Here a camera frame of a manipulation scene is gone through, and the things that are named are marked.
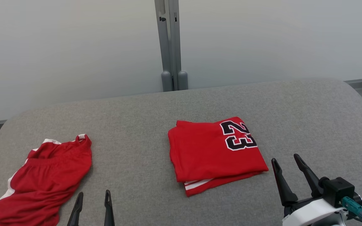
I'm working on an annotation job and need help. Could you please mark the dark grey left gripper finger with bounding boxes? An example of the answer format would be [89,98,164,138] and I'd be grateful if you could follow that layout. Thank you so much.
[67,192,84,226]
[104,190,115,226]

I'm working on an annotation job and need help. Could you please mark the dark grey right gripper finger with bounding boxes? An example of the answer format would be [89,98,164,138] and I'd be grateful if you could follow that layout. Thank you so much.
[271,158,298,207]
[293,153,323,198]

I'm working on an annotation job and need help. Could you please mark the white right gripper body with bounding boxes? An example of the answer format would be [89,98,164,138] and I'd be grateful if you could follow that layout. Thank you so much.
[282,198,346,226]

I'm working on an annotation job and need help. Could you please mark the red shorts with white trim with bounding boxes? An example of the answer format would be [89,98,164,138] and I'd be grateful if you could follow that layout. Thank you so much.
[0,134,93,226]

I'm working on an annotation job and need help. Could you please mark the red jersey with number 23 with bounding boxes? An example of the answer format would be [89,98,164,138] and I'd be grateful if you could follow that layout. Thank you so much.
[167,116,269,197]

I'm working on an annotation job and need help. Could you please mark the black cable with teal connector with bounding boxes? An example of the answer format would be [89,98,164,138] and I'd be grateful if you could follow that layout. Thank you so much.
[341,196,362,226]

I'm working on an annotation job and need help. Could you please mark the grey partition post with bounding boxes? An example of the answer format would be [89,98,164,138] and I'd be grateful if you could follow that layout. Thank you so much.
[154,0,189,92]

